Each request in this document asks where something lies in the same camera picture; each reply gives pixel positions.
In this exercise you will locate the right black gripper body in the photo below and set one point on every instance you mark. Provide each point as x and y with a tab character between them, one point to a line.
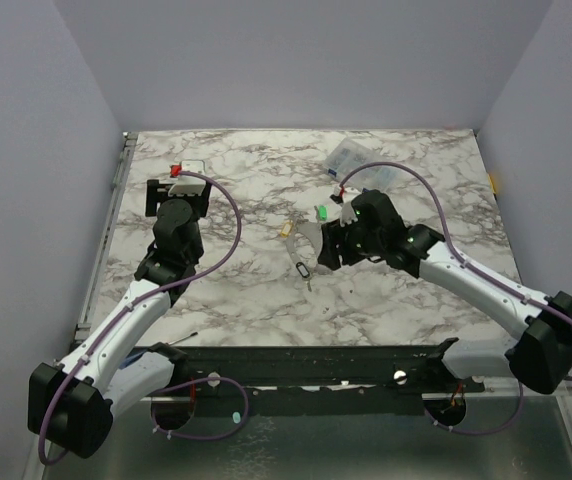
330	245

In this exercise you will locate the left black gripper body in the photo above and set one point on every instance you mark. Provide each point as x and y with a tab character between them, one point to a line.
158	193

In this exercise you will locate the large metal keyring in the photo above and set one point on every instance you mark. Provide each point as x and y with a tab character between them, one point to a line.
304	243

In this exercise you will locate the key with green tag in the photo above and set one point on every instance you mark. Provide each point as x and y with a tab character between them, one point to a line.
321	213

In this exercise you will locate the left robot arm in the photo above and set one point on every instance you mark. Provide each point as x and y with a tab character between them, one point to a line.
74	402

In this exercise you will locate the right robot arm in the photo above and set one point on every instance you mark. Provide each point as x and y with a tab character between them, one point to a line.
537	350

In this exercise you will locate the clear plastic organizer box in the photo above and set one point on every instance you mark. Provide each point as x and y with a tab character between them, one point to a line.
348	156

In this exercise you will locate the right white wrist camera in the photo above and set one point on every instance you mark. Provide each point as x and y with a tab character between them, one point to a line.
348	214

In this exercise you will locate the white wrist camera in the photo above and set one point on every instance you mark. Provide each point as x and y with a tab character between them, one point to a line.
348	214
187	178

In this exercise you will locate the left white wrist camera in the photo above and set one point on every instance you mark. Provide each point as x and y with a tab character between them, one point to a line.
187	178

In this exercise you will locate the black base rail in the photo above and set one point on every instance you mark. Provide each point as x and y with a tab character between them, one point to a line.
312	381

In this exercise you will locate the left aluminium side rail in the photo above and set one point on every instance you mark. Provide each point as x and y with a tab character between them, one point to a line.
84	322

